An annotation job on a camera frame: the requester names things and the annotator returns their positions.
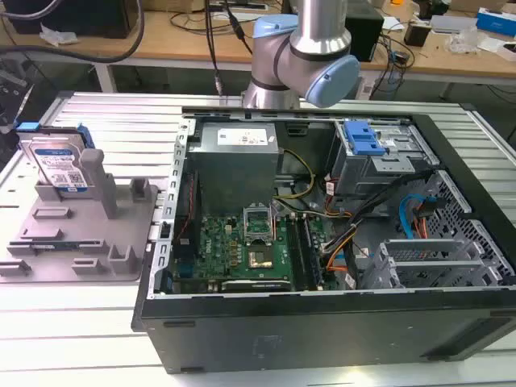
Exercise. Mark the green motherboard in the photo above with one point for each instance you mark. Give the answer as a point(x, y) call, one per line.
point(238, 250)

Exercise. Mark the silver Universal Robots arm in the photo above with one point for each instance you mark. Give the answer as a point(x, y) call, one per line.
point(310, 48)

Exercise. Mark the blue white carton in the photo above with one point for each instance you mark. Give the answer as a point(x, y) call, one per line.
point(496, 20)

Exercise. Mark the hard disk in blue carrier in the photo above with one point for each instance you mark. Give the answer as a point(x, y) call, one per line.
point(56, 159)

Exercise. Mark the CPU socket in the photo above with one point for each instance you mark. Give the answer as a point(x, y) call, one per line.
point(256, 222)

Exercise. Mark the blue disk bay latch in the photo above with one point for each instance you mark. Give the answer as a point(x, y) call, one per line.
point(362, 139)

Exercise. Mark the black box on desk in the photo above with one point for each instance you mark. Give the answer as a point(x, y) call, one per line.
point(363, 32)

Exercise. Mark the clear plastic wrap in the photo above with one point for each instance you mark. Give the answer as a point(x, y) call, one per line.
point(58, 34)

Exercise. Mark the black graphics card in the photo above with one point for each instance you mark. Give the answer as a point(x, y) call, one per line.
point(254, 285)

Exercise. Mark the RAM stick on rack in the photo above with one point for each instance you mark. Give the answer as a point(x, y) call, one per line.
point(56, 244)

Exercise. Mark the grey plastic parts rack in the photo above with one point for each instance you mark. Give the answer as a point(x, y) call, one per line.
point(80, 225)

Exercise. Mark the black RAM slot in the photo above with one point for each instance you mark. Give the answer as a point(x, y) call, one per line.
point(296, 254)

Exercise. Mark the black open PC case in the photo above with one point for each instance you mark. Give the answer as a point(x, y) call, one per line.
point(322, 322)

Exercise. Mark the black monitor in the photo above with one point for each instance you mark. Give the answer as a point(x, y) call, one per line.
point(72, 16)

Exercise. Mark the small black desk device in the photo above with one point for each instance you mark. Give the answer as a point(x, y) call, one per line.
point(417, 33)

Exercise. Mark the grey disk bay cage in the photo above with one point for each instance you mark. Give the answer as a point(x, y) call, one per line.
point(375, 161)

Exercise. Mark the grey power supply unit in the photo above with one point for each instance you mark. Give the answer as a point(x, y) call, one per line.
point(234, 161)

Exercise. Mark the wooden desk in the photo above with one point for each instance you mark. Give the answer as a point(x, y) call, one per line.
point(250, 40)

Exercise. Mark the clear plastic bag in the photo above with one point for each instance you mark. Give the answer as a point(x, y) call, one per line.
point(463, 40)

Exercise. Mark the CPU chip on board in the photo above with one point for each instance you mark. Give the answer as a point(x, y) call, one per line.
point(262, 260)

